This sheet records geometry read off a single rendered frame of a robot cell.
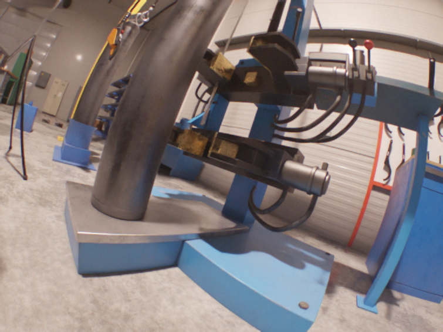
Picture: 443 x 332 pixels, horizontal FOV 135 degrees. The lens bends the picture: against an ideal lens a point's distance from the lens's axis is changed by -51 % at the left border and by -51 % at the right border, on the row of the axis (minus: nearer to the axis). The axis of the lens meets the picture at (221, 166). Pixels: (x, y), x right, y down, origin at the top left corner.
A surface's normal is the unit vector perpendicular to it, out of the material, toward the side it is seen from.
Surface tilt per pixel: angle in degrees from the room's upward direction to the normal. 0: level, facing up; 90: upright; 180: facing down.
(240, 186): 90
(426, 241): 90
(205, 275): 90
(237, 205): 90
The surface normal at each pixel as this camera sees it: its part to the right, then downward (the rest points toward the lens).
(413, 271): -0.59, -0.22
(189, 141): 0.73, 0.25
